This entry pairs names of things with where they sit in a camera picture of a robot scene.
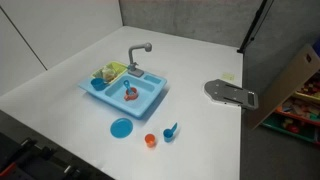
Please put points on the orange cup in sink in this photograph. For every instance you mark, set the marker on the orange cup in sink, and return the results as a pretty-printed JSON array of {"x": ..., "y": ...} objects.
[{"x": 128, "y": 97}]

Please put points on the blue utensil in cup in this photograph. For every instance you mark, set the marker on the blue utensil in cup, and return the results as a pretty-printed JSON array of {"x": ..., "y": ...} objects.
[{"x": 174, "y": 127}]

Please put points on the small blue cup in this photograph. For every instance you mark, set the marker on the small blue cup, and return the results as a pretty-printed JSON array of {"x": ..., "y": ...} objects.
[{"x": 168, "y": 135}]

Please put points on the small orange cup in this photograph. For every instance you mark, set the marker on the small orange cup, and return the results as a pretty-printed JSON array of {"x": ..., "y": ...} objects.
[{"x": 150, "y": 140}]

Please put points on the blue cup on sink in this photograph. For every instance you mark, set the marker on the blue cup on sink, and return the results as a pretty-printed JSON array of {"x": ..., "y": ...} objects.
[{"x": 99, "y": 84}]

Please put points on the light blue toy sink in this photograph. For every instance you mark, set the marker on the light blue toy sink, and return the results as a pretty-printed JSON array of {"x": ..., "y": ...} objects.
[{"x": 148, "y": 88}]

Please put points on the yellow-green dish rack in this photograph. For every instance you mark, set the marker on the yellow-green dish rack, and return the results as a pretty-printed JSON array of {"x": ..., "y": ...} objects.
[{"x": 119, "y": 67}]

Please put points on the blue toy plate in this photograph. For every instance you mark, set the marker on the blue toy plate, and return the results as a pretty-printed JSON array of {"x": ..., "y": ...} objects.
[{"x": 121, "y": 128}]

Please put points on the grey metal mounting plate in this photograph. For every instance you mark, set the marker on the grey metal mounting plate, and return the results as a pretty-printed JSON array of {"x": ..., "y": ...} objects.
[{"x": 229, "y": 94}]

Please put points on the black tripod pole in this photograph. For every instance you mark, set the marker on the black tripod pole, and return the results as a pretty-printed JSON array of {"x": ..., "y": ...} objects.
[{"x": 253, "y": 27}]

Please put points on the wooden toy shelf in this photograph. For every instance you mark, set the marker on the wooden toy shelf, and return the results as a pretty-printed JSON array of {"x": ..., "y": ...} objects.
[{"x": 291, "y": 104}]

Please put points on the black equipment at corner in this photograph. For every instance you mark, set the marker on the black equipment at corner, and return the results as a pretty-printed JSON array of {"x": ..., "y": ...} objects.
[{"x": 26, "y": 161}]

